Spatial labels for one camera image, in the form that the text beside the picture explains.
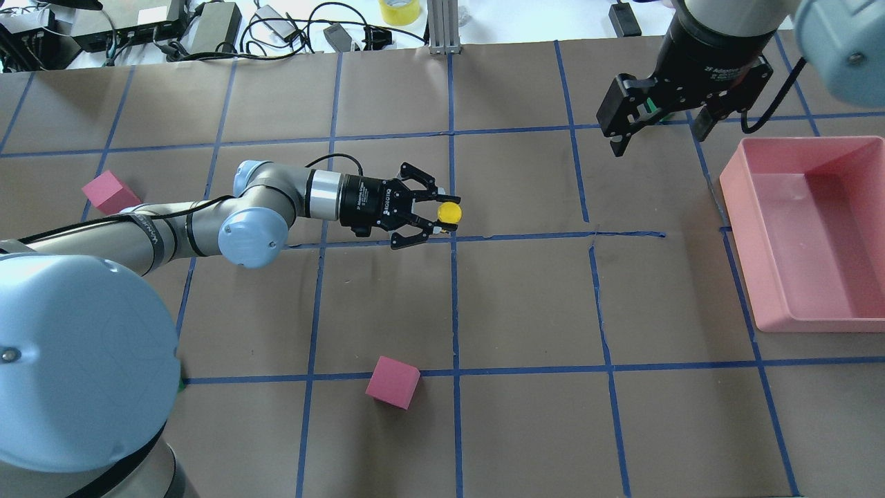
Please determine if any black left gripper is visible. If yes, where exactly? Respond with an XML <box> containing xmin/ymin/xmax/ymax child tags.
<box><xmin>339</xmin><ymin>162</ymin><xmax>451</xmax><ymax>251</ymax></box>

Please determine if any yellow push button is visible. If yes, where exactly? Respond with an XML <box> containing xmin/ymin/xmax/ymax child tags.
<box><xmin>436</xmin><ymin>201</ymin><xmax>463</xmax><ymax>233</ymax></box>

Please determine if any pink foam cube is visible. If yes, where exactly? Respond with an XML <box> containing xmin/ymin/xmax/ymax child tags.
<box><xmin>82</xmin><ymin>171</ymin><xmax>142</xmax><ymax>215</ymax></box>
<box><xmin>364</xmin><ymin>356</ymin><xmax>421</xmax><ymax>409</ymax></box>

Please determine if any yellow tape roll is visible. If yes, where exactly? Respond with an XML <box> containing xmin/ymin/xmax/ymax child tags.
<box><xmin>378</xmin><ymin>0</ymin><xmax>421</xmax><ymax>26</ymax></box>

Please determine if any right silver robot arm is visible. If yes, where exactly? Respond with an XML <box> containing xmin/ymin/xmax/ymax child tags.
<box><xmin>597</xmin><ymin>1</ymin><xmax>884</xmax><ymax>157</ymax></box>

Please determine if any pink plastic bin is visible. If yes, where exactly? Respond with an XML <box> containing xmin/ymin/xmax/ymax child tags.
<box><xmin>720</xmin><ymin>136</ymin><xmax>884</xmax><ymax>333</ymax></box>

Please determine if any black power adapter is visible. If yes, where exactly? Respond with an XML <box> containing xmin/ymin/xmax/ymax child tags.
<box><xmin>186</xmin><ymin>2</ymin><xmax>241</xmax><ymax>54</ymax></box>

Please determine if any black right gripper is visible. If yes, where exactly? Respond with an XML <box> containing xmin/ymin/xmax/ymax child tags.
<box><xmin>595</xmin><ymin>55</ymin><xmax>772</xmax><ymax>158</ymax></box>

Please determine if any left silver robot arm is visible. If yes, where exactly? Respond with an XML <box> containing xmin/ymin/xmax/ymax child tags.
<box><xmin>1</xmin><ymin>160</ymin><xmax>462</xmax><ymax>497</ymax></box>

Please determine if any aluminium frame post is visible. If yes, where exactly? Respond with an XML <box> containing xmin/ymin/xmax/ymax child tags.
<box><xmin>426</xmin><ymin>0</ymin><xmax>462</xmax><ymax>56</ymax></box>

